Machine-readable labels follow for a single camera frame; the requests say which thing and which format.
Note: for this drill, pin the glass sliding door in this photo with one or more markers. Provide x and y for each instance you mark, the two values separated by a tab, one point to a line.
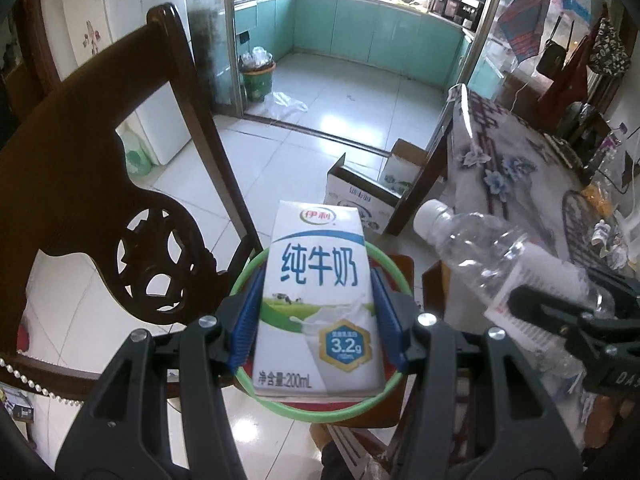
220	35

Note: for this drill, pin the carved dark wooden chair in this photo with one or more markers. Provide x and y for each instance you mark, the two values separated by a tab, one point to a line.
75	135

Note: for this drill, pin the white milk carton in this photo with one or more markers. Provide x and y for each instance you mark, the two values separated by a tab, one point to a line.
315	270

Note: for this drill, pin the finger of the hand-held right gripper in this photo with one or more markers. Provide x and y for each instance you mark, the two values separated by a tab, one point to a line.
620	287
545	310

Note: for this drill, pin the red garment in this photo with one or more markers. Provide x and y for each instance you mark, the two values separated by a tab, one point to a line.
567	85

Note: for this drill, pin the green kitchen waste bin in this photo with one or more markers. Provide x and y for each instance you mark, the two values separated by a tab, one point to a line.
257	85

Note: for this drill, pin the black handbag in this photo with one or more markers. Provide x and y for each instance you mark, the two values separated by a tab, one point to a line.
552	60

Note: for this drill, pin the white plastic bag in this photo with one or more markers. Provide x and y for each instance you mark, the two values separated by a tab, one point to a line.
285	105

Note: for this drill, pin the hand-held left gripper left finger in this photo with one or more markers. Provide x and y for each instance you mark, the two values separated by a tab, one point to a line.
247	320

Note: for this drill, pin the clear plastic bottle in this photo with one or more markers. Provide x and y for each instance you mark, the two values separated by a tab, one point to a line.
480	245

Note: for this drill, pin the black countertop appliance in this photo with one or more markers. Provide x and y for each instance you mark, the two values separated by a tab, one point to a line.
457	10

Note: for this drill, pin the red bin with green rim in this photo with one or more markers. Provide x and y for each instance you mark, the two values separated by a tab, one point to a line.
325	416

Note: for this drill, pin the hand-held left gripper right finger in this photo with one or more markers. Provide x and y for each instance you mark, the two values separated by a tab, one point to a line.
387	320

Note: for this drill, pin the open white cardboard box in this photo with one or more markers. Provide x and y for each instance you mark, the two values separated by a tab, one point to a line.
350	195

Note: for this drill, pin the white refrigerator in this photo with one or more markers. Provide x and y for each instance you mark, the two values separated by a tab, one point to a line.
130	5

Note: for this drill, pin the teal kitchen cabinets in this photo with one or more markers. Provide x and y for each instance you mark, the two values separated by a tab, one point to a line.
380	35

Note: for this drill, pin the striped grey bag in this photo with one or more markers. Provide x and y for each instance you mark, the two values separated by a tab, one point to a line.
360	455

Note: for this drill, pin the table with floral cloth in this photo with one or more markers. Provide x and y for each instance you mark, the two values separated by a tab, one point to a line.
520	140

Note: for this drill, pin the yellow packet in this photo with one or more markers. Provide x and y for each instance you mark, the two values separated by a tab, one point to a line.
595	202

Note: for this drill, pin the dark floral bag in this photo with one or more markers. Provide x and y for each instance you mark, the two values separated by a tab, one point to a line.
607	47

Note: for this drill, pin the crumpled white wrapper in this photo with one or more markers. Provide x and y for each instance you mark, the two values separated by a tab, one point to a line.
607	242

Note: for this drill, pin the green plastic jug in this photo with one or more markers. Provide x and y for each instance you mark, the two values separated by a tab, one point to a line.
137	157

